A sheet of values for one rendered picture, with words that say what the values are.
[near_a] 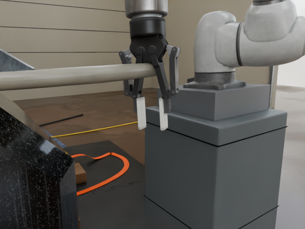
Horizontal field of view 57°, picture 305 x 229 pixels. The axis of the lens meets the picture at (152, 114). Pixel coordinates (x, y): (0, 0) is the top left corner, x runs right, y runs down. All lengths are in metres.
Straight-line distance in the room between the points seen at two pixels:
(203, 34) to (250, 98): 0.29
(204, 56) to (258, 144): 0.37
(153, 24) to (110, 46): 6.79
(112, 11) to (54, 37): 1.62
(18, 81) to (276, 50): 0.78
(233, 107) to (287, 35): 0.28
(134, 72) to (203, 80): 0.56
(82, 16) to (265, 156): 6.34
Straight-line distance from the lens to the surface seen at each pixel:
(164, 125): 0.61
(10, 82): 0.50
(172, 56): 0.58
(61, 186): 1.08
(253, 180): 1.10
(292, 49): 1.01
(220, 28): 1.05
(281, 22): 0.99
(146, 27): 0.58
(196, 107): 1.00
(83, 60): 7.05
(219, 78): 1.06
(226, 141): 0.92
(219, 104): 0.96
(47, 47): 6.77
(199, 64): 1.07
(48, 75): 0.48
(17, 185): 1.04
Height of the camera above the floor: 1.03
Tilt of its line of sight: 13 degrees down
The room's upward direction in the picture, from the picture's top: straight up
